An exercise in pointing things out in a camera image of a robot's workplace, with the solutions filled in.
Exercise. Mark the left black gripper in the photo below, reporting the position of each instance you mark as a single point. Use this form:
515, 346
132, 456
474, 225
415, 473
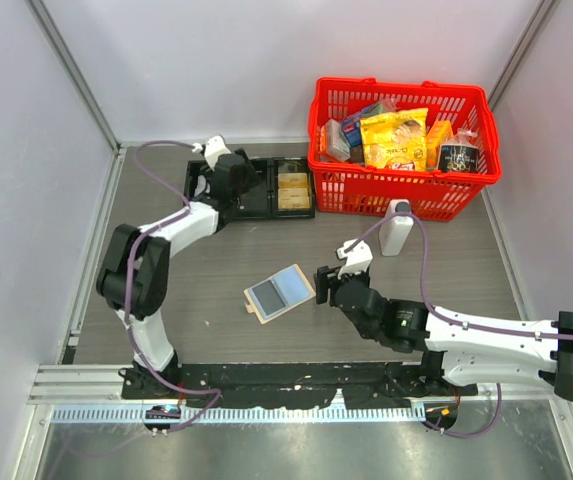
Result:
249, 177

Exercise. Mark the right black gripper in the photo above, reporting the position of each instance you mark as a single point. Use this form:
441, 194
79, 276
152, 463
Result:
323, 280

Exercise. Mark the beige leather card holder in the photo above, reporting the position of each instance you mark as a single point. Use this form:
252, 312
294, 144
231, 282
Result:
293, 286

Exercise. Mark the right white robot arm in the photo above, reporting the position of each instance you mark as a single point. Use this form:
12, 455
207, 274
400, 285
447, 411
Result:
457, 349

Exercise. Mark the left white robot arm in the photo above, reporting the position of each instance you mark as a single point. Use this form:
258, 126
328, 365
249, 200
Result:
133, 277

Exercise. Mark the black card in tray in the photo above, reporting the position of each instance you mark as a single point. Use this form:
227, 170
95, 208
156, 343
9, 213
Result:
254, 203

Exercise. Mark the black three-compartment card tray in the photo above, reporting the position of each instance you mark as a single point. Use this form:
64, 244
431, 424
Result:
268, 169

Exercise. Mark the gold cards stack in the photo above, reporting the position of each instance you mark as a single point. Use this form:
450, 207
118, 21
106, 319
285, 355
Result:
293, 191

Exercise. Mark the white plastic bottle black cap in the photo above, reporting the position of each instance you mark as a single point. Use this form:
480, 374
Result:
393, 234

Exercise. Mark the red plastic shopping basket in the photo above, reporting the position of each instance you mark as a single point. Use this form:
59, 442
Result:
352, 188

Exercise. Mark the grey boxed item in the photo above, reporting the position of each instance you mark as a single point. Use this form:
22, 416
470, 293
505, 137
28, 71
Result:
333, 142

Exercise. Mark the blue snack packet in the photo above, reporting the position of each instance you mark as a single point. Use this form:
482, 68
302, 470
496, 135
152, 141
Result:
350, 125

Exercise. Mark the yellow snack bag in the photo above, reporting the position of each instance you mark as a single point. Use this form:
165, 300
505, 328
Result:
395, 140

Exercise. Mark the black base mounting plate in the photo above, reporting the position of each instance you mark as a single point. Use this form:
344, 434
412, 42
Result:
293, 386

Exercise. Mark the orange snack box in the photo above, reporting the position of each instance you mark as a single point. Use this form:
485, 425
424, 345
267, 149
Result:
440, 132

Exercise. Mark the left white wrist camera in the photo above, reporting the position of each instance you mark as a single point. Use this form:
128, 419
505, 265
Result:
212, 150

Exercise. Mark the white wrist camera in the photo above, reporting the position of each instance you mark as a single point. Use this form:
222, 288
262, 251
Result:
356, 256
212, 150

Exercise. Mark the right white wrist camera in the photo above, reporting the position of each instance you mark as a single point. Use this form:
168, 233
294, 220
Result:
356, 256

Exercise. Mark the white slotted cable duct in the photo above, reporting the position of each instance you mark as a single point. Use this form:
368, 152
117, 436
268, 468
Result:
150, 414

